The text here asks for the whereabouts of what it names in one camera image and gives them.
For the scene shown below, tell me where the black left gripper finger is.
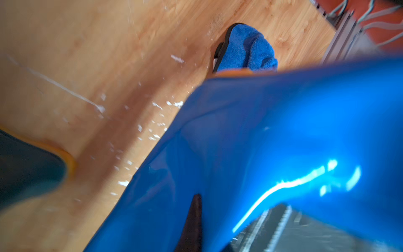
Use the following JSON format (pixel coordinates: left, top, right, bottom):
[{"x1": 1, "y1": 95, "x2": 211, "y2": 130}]
[{"x1": 175, "y1": 194, "x2": 203, "y2": 252}]

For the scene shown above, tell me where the blue rubber boot orange sole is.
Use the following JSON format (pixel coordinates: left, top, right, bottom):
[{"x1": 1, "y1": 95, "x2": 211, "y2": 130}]
[{"x1": 86, "y1": 57, "x2": 403, "y2": 252}]

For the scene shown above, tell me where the blue microfiber cloth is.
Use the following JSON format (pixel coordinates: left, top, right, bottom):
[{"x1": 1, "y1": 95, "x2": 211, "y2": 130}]
[{"x1": 213, "y1": 23, "x2": 278, "y2": 73}]

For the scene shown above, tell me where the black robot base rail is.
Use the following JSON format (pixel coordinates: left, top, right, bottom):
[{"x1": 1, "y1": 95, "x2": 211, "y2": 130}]
[{"x1": 223, "y1": 204, "x2": 403, "y2": 252}]

